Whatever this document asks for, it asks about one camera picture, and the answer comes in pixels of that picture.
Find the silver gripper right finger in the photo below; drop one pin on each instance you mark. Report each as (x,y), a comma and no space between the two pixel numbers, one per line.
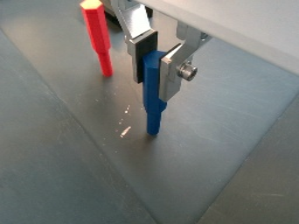
(176,65)

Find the blue hexagonal peg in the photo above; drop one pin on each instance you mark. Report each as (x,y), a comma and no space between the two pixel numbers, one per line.
(153,105)

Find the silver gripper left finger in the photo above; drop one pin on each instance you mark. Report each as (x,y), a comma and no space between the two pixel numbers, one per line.
(140,36)

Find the red hexagonal peg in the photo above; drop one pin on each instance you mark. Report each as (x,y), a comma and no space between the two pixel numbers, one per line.
(92,11)

